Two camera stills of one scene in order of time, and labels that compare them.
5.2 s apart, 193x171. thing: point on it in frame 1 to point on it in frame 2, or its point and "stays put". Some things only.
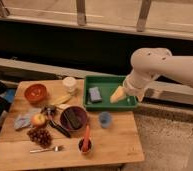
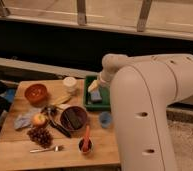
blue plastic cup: x=105 y=118 stays put
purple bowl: x=73 y=118 stays put
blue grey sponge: x=95 y=94 stays put
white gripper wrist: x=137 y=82 to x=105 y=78
